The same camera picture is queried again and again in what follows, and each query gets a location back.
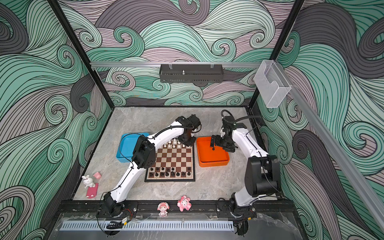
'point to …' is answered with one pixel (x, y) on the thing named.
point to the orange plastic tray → (207, 157)
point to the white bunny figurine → (88, 181)
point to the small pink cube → (97, 175)
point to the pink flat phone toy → (91, 192)
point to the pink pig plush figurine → (184, 203)
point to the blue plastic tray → (127, 144)
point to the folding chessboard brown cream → (174, 162)
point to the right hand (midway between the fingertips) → (218, 147)
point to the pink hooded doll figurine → (163, 207)
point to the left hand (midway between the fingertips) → (190, 144)
